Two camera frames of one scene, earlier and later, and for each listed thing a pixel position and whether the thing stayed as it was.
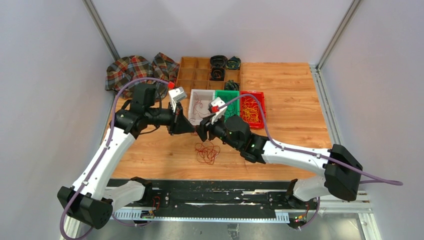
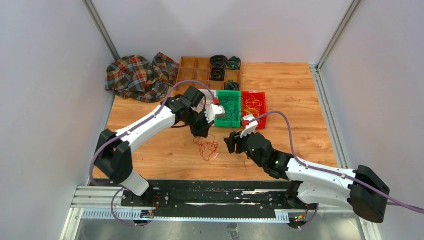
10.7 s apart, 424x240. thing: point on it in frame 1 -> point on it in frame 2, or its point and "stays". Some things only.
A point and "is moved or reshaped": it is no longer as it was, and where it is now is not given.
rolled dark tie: x=218 y=61 stays
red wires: x=207 y=152 is moved or reshaped
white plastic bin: x=199 y=101 stays
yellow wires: x=250 y=110 is moved or reshaped
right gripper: x=202 y=129 -> x=231 y=141
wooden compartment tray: x=194 y=73 stays
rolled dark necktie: x=217 y=73 stays
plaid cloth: x=127 y=68 stays
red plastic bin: x=250 y=110 stays
